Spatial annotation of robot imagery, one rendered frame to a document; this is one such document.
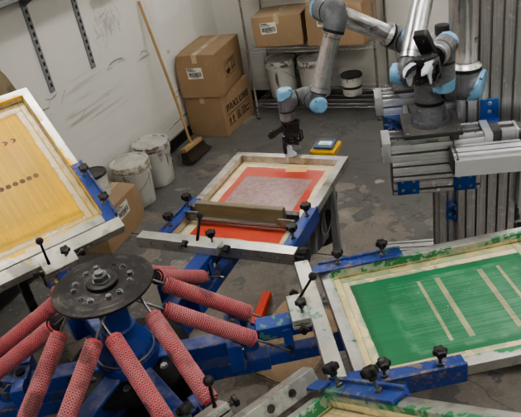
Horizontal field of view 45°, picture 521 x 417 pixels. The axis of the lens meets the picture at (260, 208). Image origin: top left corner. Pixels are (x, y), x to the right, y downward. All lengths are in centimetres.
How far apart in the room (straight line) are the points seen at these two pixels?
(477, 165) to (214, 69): 354
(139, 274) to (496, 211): 177
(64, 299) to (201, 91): 413
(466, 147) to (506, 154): 15
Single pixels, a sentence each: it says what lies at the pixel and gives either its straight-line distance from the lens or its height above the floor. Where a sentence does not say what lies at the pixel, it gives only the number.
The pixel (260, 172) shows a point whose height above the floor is 96.
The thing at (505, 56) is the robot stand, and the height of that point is 145.
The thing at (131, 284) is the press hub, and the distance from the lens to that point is 183.
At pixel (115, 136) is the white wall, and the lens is 515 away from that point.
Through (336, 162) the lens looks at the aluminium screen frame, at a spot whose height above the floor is 99.
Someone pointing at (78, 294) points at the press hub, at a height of 131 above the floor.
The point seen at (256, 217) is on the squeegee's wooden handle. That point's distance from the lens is 255.
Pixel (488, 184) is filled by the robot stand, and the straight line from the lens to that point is 294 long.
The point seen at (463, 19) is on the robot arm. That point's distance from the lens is 239.
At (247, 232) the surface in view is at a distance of 258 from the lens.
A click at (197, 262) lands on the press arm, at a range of 231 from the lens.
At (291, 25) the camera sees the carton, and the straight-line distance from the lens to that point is 577.
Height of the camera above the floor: 232
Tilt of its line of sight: 30 degrees down
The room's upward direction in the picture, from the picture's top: 10 degrees counter-clockwise
